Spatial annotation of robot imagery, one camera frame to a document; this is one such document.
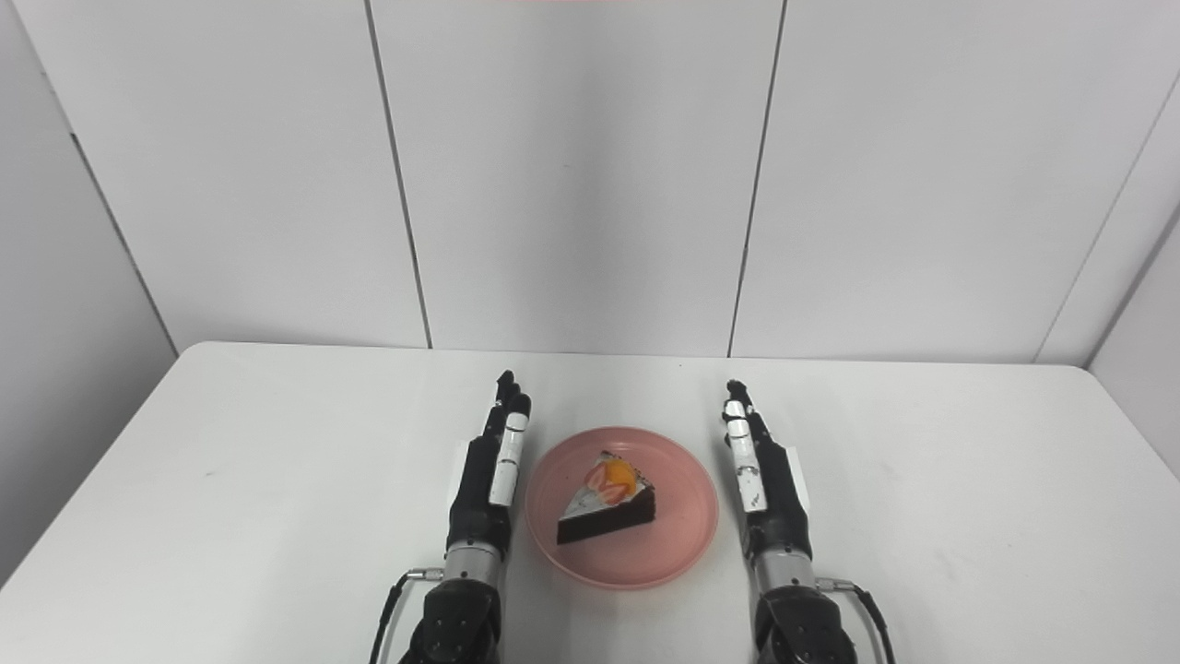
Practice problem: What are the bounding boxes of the pink round plate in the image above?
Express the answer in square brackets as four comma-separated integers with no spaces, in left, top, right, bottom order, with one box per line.
[525,426,720,591]

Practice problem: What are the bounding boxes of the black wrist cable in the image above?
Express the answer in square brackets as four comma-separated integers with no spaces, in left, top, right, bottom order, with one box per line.
[816,577,897,664]
[369,569,445,664]

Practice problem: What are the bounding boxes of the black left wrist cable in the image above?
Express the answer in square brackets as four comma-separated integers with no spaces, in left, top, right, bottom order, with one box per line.
[369,569,445,664]

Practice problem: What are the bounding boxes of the chocolate cake slice with fruit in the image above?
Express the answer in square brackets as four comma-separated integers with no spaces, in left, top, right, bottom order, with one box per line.
[556,450,657,546]

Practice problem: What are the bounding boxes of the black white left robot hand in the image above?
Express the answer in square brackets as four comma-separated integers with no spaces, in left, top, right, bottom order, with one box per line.
[446,371,533,559]

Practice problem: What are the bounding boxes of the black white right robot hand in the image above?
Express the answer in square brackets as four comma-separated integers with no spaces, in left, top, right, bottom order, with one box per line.
[721,380,814,563]

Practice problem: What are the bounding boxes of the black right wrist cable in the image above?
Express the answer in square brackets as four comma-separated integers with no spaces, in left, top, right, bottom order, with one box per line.
[816,577,897,664]

